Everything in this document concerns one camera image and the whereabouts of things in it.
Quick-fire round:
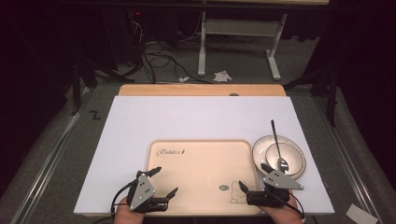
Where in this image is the white board sheet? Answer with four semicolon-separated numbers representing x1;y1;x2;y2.
73;95;336;217

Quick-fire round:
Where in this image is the beige plastic tray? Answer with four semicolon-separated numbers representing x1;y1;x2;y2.
146;138;262;217

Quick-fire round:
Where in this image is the metal floor rail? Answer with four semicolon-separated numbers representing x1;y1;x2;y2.
10;87;95;224
312;95;379;219

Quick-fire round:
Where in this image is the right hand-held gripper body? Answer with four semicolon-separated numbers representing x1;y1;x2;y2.
247;169;304;209

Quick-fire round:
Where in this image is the person's right hand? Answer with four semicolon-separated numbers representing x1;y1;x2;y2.
263;197;304;224

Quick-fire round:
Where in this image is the large white rimmed plate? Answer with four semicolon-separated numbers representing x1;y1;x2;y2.
251;133;307;181

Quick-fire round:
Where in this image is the large crumpled white paper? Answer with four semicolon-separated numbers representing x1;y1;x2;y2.
213;70;233;83

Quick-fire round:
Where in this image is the person's left hand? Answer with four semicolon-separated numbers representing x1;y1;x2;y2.
113;196;146;224

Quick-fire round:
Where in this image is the bundle of black floor cables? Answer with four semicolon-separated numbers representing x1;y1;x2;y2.
128;19;213;85

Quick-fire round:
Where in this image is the flat white paper sheet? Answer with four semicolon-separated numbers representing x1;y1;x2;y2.
346;203;379;224

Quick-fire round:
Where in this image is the wooden table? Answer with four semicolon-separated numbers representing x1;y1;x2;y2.
118;83;288;97

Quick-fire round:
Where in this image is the metal spoon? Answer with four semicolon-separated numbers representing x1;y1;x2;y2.
270;119;290;174

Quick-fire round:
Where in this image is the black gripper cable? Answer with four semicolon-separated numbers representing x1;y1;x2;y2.
109;181;138;217
269;190;306;219

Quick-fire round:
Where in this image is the black metal stand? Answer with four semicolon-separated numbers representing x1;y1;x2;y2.
282;61;341;128
70;58;135;117

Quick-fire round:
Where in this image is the white metal desk frame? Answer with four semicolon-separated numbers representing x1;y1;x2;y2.
197;10;290;81

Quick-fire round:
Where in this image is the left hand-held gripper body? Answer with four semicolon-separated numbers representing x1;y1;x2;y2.
125;170;171;215

